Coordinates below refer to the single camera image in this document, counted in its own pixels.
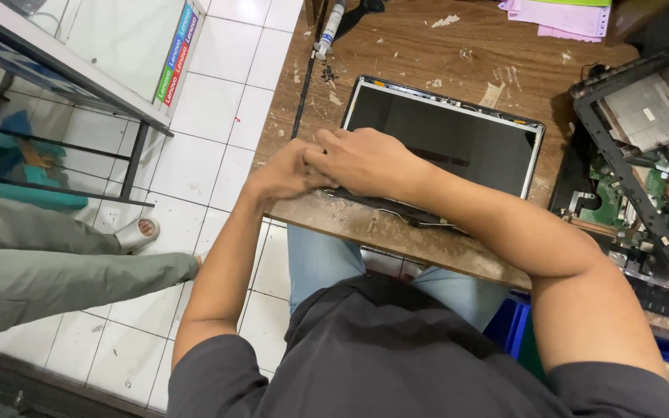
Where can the person's left hand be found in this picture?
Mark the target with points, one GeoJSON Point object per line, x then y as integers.
{"type": "Point", "coordinates": [279, 174]}

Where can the person's right hand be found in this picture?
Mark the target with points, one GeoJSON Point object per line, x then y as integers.
{"type": "Point", "coordinates": [375, 165]}

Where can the person's right fingers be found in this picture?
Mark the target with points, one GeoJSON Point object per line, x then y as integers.
{"type": "Point", "coordinates": [328, 152]}

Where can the person's left fingers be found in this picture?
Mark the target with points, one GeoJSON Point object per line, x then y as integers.
{"type": "Point", "coordinates": [314, 181]}

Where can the black laptop screen panel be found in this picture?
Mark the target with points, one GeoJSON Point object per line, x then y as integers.
{"type": "Point", "coordinates": [456, 130]}

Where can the thin black bezel strip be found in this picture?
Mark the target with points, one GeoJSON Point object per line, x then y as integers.
{"type": "Point", "coordinates": [309, 75]}

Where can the person's blue jeans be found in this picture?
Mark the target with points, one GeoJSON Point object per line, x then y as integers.
{"type": "Point", "coordinates": [323, 261]}

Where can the white thermal paste syringe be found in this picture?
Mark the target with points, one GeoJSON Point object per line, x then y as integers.
{"type": "Point", "coordinates": [330, 29]}

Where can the white sandal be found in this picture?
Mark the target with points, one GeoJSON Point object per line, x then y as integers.
{"type": "Point", "coordinates": [134, 235]}

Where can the person's dark grey shirt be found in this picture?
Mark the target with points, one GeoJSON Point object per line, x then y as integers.
{"type": "Point", "coordinates": [381, 360]}

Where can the blue plastic bin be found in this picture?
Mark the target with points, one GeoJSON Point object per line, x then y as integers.
{"type": "Point", "coordinates": [506, 325]}

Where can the glass display cabinet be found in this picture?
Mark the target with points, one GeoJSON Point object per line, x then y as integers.
{"type": "Point", "coordinates": [79, 64]}

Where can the pink paper sheets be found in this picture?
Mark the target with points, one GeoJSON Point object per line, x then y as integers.
{"type": "Point", "coordinates": [567, 20]}

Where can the laptop base with green motherboard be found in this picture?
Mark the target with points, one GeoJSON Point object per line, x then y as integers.
{"type": "Point", "coordinates": [601, 203]}

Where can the green paper sheet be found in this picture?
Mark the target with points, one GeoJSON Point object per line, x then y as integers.
{"type": "Point", "coordinates": [572, 2]}

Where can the silver metal plate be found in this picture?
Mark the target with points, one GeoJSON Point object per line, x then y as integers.
{"type": "Point", "coordinates": [648, 113]}

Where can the black casing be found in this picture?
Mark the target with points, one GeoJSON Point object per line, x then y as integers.
{"type": "Point", "coordinates": [668, 23]}

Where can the black laptop frame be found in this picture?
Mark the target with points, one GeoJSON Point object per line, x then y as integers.
{"type": "Point", "coordinates": [619, 168]}

